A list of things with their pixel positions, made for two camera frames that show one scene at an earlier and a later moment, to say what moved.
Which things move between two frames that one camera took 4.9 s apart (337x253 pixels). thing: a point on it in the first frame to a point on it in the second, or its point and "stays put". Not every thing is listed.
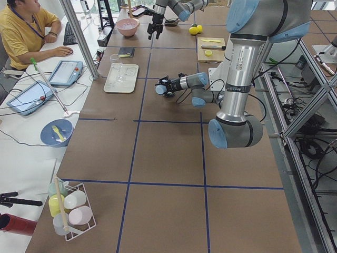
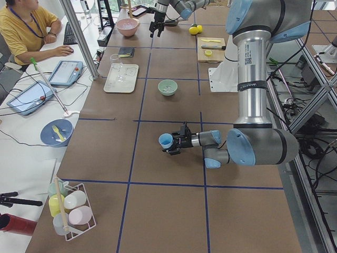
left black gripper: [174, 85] to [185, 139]
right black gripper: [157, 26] stays put
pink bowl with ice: [127, 27] stays put
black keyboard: [70, 38] stays put
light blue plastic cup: [160, 89] to [166, 140]
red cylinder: [9, 222] stays put
